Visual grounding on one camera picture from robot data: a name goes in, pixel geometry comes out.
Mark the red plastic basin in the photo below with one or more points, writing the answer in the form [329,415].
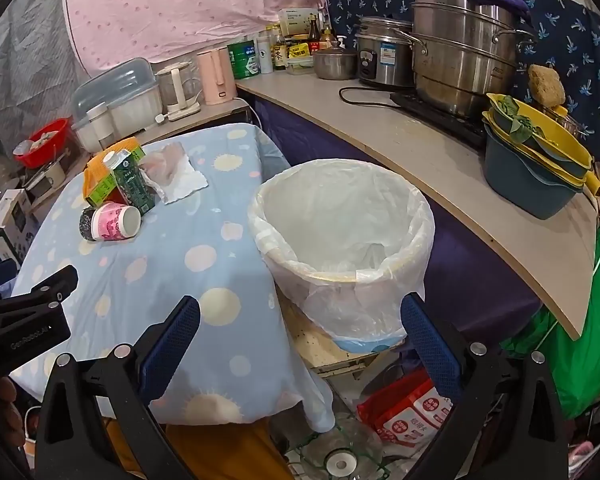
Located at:
[42,147]

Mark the white power plug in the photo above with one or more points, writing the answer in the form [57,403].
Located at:
[161,118]

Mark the leafy green vegetables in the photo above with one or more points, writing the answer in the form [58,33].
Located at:
[517,122]

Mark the navy floral print cloth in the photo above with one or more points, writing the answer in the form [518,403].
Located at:
[575,40]

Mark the clear plastic bottle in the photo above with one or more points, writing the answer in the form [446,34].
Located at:
[340,452]

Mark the glass kettle white base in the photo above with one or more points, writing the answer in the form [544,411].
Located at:
[177,92]

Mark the blue spotted blanket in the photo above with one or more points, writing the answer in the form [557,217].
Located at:
[155,270]

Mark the brown sauce bottle white label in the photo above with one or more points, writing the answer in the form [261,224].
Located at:
[280,55]

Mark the dark soy sauce bottle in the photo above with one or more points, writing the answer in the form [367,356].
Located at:
[314,30]

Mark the low wooden cabinet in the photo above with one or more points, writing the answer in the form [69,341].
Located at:
[205,115]

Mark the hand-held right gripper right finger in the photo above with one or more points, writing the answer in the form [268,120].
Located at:
[430,345]

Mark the amber sauce bottle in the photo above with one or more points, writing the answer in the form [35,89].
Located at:
[326,37]

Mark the clear food container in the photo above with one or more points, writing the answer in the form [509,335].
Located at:
[300,66]

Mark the green plastic bag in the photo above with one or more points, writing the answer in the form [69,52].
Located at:
[580,340]

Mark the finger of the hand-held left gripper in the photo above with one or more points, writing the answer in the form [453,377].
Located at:
[50,285]

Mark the red and white packet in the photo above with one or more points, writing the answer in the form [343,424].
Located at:
[405,420]

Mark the mustard yellow cloth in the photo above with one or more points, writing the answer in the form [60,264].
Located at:
[220,452]

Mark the white and green box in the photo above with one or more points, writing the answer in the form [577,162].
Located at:
[296,20]

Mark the small steel basin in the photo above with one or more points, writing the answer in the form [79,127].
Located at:
[570,120]

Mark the purple counter skirt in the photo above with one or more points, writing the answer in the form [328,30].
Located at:
[470,280]

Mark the dish rack with clear lid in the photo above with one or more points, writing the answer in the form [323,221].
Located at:
[125,95]

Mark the white cylindrical appliance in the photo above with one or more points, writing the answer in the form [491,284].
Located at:
[96,127]

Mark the pink electric kettle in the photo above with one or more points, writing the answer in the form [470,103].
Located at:
[215,77]

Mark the yellow strainer basket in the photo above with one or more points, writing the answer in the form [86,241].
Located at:
[565,152]
[580,177]

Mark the pink patterned paper cup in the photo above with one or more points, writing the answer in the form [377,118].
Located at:
[112,222]

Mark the small lidded steel pot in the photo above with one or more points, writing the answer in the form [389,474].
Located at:
[335,62]

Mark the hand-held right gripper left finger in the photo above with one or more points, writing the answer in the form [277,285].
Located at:
[172,345]

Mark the yellow foam net sleeve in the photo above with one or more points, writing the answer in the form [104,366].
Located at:
[97,172]

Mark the dark green drink carton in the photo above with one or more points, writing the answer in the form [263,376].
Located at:
[132,185]

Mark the white lined trash bin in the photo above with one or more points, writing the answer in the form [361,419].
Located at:
[345,220]

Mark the person's left hand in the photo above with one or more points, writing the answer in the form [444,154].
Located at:
[9,410]

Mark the round plastic bin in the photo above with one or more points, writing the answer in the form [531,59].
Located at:
[365,345]

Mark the loofah sponge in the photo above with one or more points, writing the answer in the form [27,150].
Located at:
[546,85]

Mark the large steel steamer pot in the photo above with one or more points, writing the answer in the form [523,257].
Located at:
[455,60]

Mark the steel rice cooker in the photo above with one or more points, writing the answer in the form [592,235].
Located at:
[380,55]

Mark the black induction cooktop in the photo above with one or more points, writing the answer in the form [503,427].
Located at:
[460,120]

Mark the clear plastic bag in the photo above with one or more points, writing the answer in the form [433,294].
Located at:
[162,165]

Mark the pink dotted sheet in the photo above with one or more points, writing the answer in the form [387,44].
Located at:
[180,5]

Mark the yellow seasoning packet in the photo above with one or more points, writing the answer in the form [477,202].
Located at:
[298,50]

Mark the grey curtain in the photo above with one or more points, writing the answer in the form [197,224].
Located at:
[25,75]

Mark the white pump bottle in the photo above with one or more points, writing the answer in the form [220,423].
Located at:
[341,42]

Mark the green tin can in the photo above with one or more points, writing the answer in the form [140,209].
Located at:
[244,60]

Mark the white cardboard box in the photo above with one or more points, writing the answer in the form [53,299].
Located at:
[10,220]

